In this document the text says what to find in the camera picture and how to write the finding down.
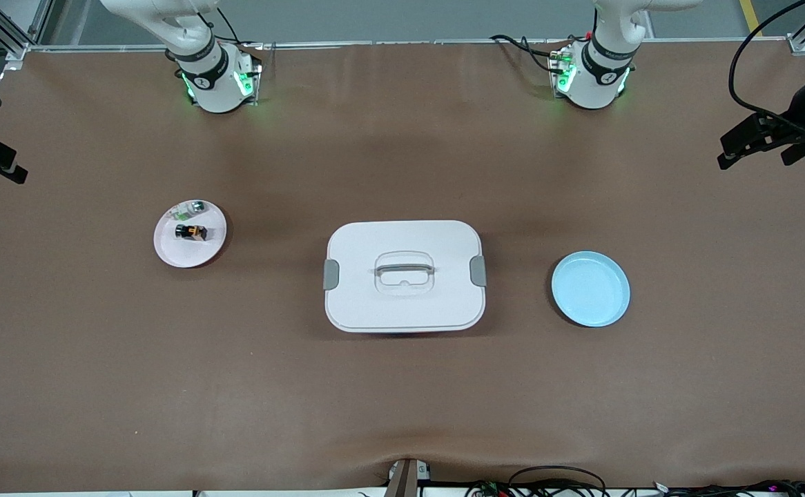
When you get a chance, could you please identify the white lidded box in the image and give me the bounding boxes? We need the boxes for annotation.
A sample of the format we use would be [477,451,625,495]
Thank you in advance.
[323,220,487,334]

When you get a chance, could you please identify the pink round plate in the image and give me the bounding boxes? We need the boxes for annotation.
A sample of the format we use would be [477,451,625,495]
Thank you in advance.
[153,199,228,269]

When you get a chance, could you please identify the light blue round plate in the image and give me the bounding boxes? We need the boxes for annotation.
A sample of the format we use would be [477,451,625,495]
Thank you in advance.
[551,251,631,328]

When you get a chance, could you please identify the brown table cover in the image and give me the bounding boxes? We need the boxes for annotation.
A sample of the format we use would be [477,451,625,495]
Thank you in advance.
[0,38,805,492]

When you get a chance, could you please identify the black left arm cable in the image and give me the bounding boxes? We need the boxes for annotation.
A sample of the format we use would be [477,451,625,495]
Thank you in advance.
[728,0,805,135]

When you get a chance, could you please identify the black left base cables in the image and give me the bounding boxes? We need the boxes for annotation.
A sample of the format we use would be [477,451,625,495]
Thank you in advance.
[490,33,570,74]

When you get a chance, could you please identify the black right base cable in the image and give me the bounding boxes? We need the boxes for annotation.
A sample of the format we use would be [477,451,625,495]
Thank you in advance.
[213,6,265,52]

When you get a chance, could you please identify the black cable bundle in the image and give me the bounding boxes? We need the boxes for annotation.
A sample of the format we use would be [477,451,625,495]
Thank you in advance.
[651,479,805,497]
[465,465,610,497]

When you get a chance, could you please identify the silver table edge rail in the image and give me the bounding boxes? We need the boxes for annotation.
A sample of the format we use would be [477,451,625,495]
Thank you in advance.
[30,38,790,53]

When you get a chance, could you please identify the metal table edge bracket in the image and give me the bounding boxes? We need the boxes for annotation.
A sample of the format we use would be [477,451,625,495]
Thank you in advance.
[387,458,432,497]

